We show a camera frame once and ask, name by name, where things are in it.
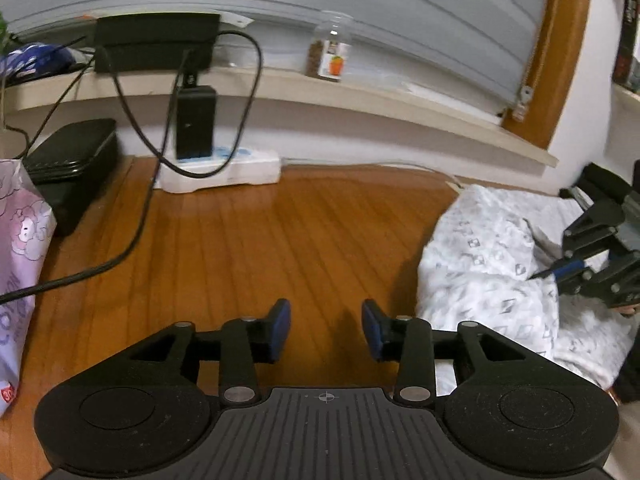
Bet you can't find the clear bottle orange label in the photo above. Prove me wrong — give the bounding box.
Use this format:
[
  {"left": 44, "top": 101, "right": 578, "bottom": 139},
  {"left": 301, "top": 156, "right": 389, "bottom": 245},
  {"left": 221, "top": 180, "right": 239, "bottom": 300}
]
[{"left": 306, "top": 10, "right": 354, "bottom": 82}]

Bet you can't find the clear blind cord weight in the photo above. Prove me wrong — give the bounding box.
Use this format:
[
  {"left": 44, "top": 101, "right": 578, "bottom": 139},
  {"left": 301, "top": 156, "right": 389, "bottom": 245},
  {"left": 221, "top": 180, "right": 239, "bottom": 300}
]
[{"left": 512, "top": 85, "right": 534, "bottom": 122}]

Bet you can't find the black box device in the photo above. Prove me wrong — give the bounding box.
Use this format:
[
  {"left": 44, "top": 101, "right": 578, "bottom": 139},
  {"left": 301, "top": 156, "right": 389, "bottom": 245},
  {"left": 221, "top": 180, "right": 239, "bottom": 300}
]
[{"left": 94, "top": 12, "right": 222, "bottom": 74}]

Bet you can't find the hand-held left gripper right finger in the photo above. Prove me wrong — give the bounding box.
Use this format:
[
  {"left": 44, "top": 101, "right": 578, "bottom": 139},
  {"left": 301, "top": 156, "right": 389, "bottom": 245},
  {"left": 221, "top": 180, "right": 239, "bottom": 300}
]
[{"left": 360, "top": 298, "right": 524, "bottom": 406}]

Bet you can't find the white patterned garment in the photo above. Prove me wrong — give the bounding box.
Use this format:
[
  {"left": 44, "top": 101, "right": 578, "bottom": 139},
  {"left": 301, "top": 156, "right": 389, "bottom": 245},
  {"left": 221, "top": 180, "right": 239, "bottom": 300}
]
[{"left": 416, "top": 184, "right": 640, "bottom": 392}]

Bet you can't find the white power strip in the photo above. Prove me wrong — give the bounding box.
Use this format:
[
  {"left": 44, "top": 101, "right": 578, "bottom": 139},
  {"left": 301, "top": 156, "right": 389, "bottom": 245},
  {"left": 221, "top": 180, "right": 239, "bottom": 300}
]
[{"left": 152, "top": 146, "right": 282, "bottom": 195}]

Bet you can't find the wooden window frame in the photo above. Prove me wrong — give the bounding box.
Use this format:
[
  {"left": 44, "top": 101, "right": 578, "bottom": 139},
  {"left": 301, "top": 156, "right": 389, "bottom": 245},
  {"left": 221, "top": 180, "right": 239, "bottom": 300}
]
[{"left": 500, "top": 0, "right": 594, "bottom": 151}]

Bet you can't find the clear plastic bag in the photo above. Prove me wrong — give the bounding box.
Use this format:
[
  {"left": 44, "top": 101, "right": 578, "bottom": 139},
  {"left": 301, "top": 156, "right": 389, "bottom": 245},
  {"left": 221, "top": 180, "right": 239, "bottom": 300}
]
[{"left": 400, "top": 79, "right": 503, "bottom": 123}]

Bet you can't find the black folded sweater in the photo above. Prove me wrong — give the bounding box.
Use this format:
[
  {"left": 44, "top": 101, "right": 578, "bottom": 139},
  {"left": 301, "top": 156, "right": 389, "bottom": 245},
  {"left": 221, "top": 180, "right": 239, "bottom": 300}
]
[{"left": 580, "top": 162, "right": 633, "bottom": 196}]

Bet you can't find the blue patterned bag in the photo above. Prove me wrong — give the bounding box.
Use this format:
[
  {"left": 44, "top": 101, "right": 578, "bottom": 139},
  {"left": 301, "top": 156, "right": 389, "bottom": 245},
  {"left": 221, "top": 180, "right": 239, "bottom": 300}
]
[{"left": 0, "top": 42, "right": 77, "bottom": 81}]

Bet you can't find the row of books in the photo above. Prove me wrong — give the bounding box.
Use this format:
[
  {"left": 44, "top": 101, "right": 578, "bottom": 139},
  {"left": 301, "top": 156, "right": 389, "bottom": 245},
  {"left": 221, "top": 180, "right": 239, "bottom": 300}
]
[{"left": 612, "top": 0, "right": 640, "bottom": 86}]

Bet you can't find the beige window sill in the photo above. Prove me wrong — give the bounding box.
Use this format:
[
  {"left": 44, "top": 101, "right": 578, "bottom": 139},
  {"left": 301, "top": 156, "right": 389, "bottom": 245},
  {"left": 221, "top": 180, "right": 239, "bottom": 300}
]
[{"left": 0, "top": 62, "right": 559, "bottom": 168}]

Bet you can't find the black zip case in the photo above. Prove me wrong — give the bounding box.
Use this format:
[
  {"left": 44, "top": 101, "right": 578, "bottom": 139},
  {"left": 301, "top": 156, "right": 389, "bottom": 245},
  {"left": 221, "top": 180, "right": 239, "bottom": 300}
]
[{"left": 22, "top": 118, "right": 120, "bottom": 237}]

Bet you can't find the white window blind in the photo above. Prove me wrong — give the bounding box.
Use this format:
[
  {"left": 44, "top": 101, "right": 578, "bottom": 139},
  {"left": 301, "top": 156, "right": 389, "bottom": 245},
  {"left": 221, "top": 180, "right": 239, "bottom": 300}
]
[{"left": 0, "top": 0, "right": 557, "bottom": 116}]

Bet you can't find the pink printed plastic bag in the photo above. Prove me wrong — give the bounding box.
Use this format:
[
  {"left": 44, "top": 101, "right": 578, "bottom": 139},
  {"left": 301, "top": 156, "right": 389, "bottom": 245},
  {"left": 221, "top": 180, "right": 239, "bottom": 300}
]
[{"left": 0, "top": 159, "right": 57, "bottom": 418}]

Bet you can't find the black power adapter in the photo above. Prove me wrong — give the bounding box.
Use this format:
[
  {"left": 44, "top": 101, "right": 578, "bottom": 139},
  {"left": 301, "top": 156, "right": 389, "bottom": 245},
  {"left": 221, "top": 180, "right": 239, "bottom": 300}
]
[{"left": 174, "top": 86, "right": 219, "bottom": 161}]

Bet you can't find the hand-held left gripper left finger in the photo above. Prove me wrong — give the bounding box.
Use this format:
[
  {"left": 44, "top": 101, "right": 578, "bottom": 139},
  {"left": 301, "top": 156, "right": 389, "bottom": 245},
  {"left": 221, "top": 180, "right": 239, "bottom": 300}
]
[{"left": 129, "top": 298, "right": 293, "bottom": 406}]

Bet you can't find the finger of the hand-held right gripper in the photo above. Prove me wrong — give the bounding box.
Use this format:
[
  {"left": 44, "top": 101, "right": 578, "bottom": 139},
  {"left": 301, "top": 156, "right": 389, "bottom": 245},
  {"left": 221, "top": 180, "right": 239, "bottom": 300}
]
[
  {"left": 531, "top": 258, "right": 640, "bottom": 309},
  {"left": 560, "top": 199, "right": 630, "bottom": 259}
]

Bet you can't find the black cable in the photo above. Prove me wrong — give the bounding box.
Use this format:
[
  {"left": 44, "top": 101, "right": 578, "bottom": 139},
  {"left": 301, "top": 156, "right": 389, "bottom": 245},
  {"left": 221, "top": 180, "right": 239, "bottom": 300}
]
[
  {"left": 112, "top": 30, "right": 264, "bottom": 179},
  {"left": 0, "top": 47, "right": 193, "bottom": 306}
]

